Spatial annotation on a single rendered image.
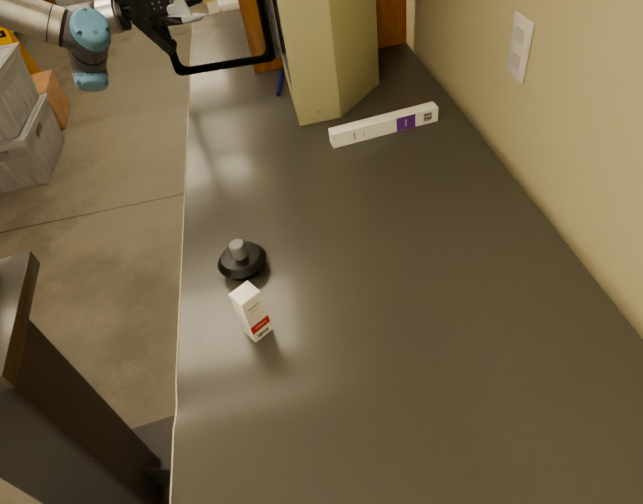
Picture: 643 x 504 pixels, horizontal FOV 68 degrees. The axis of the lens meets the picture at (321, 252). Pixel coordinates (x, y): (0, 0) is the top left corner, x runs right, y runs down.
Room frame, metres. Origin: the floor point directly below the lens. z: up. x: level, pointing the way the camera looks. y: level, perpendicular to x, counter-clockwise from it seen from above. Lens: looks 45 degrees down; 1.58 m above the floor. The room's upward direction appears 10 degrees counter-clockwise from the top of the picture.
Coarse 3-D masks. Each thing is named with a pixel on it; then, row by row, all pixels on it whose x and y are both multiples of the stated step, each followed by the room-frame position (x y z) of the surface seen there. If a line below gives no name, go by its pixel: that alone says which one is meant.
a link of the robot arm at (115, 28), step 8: (96, 0) 1.25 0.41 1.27; (104, 0) 1.24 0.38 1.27; (112, 0) 1.24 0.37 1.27; (96, 8) 1.22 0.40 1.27; (104, 8) 1.22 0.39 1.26; (112, 8) 1.22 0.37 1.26; (112, 16) 1.21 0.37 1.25; (112, 24) 1.21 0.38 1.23; (112, 32) 1.22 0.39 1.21; (120, 32) 1.22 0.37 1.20
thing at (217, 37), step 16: (208, 0) 1.43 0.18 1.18; (224, 0) 1.43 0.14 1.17; (240, 0) 1.42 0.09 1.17; (208, 16) 1.43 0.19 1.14; (224, 16) 1.43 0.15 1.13; (240, 16) 1.42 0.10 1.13; (256, 16) 1.42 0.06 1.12; (176, 32) 1.43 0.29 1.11; (192, 32) 1.43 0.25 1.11; (208, 32) 1.43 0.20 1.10; (224, 32) 1.43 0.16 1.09; (240, 32) 1.43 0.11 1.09; (256, 32) 1.42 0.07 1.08; (176, 48) 1.44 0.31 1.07; (192, 48) 1.43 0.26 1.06; (208, 48) 1.43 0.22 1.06; (224, 48) 1.43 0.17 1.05; (240, 48) 1.43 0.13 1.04; (256, 48) 1.42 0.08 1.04; (192, 64) 1.43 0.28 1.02
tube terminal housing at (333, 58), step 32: (288, 0) 1.12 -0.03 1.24; (320, 0) 1.12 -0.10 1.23; (352, 0) 1.19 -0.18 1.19; (288, 32) 1.11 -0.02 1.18; (320, 32) 1.12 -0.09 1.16; (352, 32) 1.18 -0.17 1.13; (288, 64) 1.13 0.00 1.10; (320, 64) 1.12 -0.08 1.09; (352, 64) 1.17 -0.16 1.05; (320, 96) 1.12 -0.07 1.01; (352, 96) 1.16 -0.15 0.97
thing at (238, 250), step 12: (240, 240) 0.65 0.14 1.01; (228, 252) 0.65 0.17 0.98; (240, 252) 0.63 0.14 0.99; (252, 252) 0.64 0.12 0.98; (264, 252) 0.65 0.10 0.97; (228, 264) 0.62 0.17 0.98; (240, 264) 0.62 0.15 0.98; (252, 264) 0.61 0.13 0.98; (228, 276) 0.60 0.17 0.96; (240, 276) 0.60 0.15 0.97; (252, 276) 0.61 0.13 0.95
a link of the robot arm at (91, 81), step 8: (72, 56) 1.11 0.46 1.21; (72, 64) 1.13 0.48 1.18; (80, 64) 1.10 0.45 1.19; (104, 64) 1.13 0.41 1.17; (72, 72) 1.14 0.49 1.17; (80, 72) 1.12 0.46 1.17; (88, 72) 1.12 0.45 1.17; (96, 72) 1.12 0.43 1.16; (104, 72) 1.14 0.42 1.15; (80, 80) 1.11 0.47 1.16; (88, 80) 1.11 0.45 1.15; (96, 80) 1.11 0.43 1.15; (104, 80) 1.12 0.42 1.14; (80, 88) 1.12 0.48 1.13; (88, 88) 1.13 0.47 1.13; (96, 88) 1.13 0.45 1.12; (104, 88) 1.14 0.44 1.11
